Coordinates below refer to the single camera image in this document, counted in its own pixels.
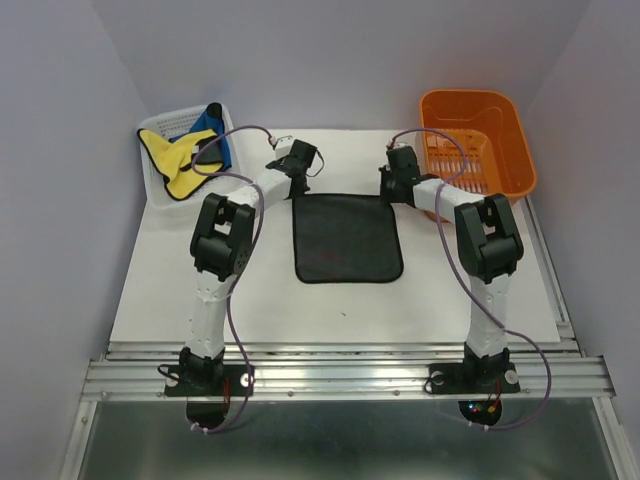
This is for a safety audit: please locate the blue towel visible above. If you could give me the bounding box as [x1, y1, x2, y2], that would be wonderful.
[187, 102, 232, 172]

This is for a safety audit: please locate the black and purple towel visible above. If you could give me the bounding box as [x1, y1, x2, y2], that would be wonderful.
[292, 193, 404, 284]

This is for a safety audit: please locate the orange plastic basket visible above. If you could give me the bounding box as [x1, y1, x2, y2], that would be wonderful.
[419, 89, 537, 204]

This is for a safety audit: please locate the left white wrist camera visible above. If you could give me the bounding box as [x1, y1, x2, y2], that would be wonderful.
[273, 135, 295, 160]

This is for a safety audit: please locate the aluminium mounting rail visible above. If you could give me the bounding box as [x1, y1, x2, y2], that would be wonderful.
[81, 340, 615, 401]

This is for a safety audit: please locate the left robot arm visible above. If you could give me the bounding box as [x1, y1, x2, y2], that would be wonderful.
[167, 137, 322, 396]

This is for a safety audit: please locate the yellow towel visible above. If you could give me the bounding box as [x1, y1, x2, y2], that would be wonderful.
[137, 129, 211, 201]

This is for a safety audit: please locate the white perforated basket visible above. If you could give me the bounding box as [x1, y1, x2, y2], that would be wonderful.
[136, 103, 241, 212]

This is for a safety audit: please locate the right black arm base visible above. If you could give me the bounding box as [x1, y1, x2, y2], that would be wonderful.
[426, 363, 521, 398]

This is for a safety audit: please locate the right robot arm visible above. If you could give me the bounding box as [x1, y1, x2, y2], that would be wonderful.
[380, 145, 524, 395]

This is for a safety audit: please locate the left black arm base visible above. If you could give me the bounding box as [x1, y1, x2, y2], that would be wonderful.
[157, 364, 253, 397]

